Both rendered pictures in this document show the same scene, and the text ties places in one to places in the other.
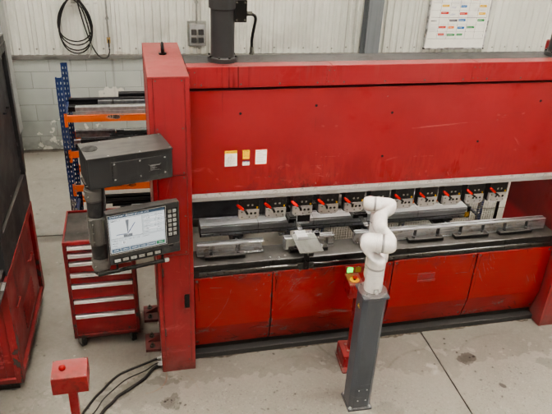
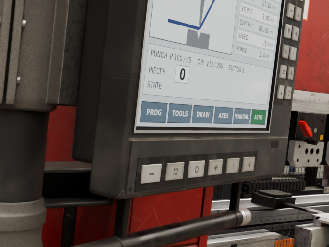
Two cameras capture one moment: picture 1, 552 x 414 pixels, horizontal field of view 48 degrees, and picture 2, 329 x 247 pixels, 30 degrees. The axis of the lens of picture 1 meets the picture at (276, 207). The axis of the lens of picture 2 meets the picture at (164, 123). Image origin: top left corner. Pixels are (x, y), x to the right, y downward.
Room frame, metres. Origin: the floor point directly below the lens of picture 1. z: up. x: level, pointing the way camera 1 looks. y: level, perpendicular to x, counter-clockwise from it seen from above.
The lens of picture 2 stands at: (2.49, 1.26, 1.37)
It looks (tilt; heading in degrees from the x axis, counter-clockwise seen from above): 3 degrees down; 332
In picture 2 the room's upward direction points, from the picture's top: 6 degrees clockwise
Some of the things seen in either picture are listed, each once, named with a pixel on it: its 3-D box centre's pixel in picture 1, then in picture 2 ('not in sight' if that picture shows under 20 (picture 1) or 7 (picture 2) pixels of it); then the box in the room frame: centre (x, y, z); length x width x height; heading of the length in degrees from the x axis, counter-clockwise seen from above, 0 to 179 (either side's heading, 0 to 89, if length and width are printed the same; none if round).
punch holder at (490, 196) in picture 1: (495, 190); not in sight; (4.41, -1.74, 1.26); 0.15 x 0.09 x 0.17; 104
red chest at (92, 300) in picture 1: (104, 278); not in sight; (3.99, 1.33, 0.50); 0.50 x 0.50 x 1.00; 14
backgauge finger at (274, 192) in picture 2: (296, 221); (290, 202); (4.18, -0.17, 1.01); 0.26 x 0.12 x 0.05; 14
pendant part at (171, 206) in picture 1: (141, 229); (200, 54); (3.25, 0.82, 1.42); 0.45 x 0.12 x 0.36; 118
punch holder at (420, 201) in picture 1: (425, 194); not in sight; (4.26, -1.15, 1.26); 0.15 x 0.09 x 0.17; 104
